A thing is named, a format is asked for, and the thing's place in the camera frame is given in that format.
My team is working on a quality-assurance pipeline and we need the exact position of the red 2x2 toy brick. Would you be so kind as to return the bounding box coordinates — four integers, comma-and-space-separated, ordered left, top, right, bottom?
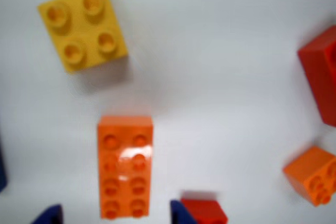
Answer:
180, 190, 229, 224

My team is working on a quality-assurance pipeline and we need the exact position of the orange 2x2 toy brick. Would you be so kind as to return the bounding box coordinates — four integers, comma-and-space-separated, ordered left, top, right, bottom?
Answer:
282, 146, 336, 207

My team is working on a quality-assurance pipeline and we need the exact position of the orange 2x4 toy brick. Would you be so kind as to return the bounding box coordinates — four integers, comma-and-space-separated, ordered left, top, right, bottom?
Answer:
97, 115, 154, 220

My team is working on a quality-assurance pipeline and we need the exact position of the yellow 2x2 toy brick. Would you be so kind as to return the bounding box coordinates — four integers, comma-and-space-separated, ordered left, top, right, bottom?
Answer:
37, 0, 129, 73

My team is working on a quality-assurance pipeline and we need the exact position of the red 2x4 toy brick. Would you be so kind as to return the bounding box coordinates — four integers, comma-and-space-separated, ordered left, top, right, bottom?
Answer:
297, 25, 336, 127

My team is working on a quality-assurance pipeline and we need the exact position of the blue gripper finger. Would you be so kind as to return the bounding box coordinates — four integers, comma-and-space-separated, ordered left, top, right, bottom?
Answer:
170, 199, 199, 224
30, 204, 64, 224

